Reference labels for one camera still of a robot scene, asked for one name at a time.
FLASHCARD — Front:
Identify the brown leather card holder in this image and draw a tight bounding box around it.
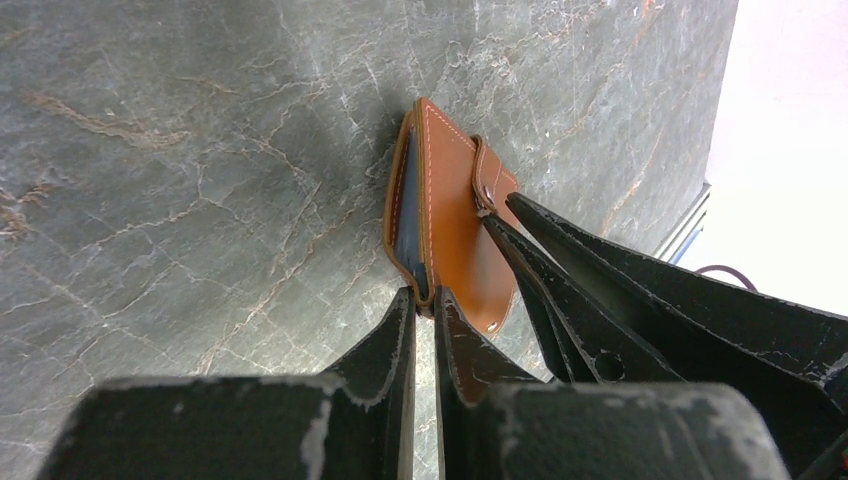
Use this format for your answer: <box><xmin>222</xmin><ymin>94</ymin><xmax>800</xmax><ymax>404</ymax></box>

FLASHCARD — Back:
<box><xmin>383</xmin><ymin>97</ymin><xmax>519</xmax><ymax>334</ymax></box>

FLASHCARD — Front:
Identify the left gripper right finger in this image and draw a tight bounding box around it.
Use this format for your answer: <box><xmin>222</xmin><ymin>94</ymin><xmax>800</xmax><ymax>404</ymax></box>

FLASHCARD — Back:
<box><xmin>433</xmin><ymin>287</ymin><xmax>789</xmax><ymax>479</ymax></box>

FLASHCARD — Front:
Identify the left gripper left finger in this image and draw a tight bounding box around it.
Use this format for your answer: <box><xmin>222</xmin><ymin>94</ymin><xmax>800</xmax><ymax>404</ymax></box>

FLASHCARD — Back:
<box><xmin>38</xmin><ymin>287</ymin><xmax>415</xmax><ymax>479</ymax></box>

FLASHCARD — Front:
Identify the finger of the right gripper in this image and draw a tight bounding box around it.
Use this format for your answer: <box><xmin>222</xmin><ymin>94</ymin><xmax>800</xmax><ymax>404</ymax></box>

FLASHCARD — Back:
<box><xmin>483</xmin><ymin>214</ymin><xmax>683</xmax><ymax>383</ymax></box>
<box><xmin>506</xmin><ymin>193</ymin><xmax>847</xmax><ymax>479</ymax></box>

